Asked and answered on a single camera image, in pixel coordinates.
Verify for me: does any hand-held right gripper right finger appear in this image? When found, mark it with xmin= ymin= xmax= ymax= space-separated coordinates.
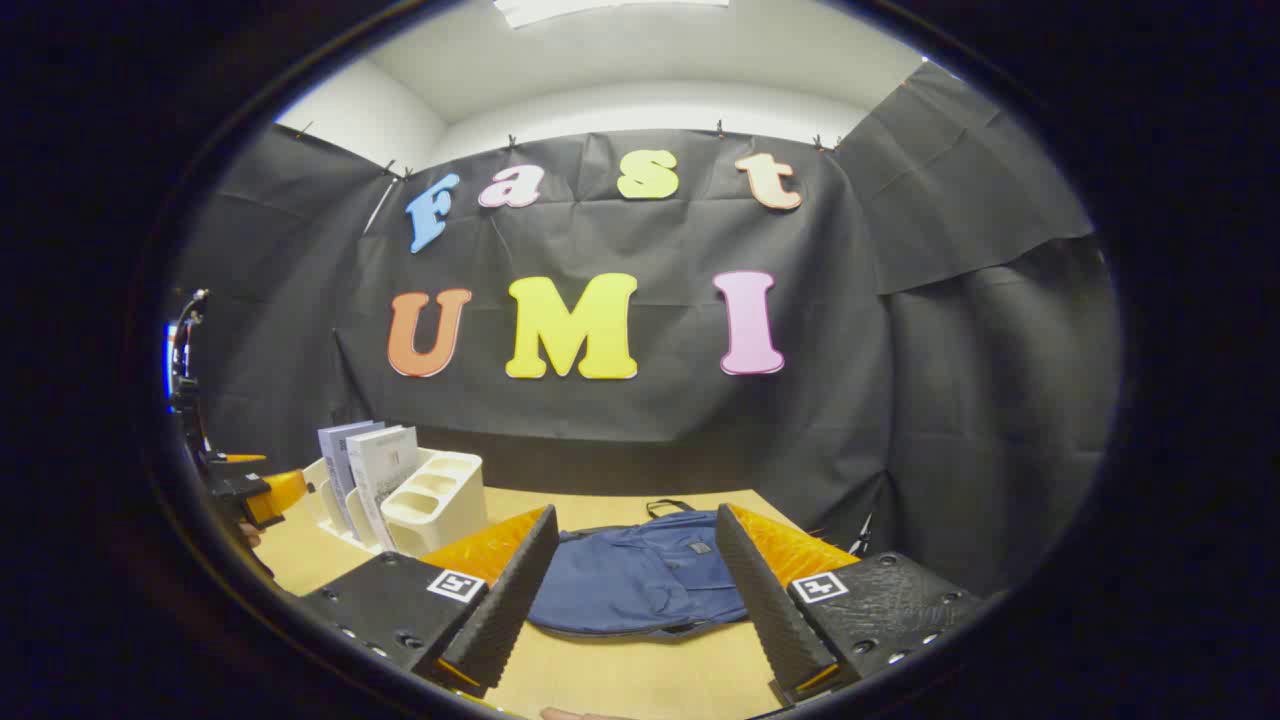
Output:
xmin=715 ymin=503 xmax=986 ymax=706

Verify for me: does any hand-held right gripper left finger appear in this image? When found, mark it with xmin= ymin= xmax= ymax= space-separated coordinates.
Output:
xmin=300 ymin=505 xmax=561 ymax=699

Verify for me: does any white plastic bookshelf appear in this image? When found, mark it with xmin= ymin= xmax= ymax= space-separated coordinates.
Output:
xmin=300 ymin=448 xmax=489 ymax=558

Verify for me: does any white cover book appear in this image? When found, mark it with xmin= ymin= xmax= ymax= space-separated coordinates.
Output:
xmin=347 ymin=426 xmax=421 ymax=551

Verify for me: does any blue schoolbag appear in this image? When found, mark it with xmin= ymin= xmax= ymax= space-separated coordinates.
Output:
xmin=527 ymin=498 xmax=751 ymax=638

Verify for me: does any black backdrop cloth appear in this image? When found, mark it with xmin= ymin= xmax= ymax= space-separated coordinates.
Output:
xmin=165 ymin=60 xmax=1121 ymax=601

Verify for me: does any ceiling light panel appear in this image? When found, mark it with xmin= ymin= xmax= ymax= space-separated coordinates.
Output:
xmin=495 ymin=0 xmax=731 ymax=29

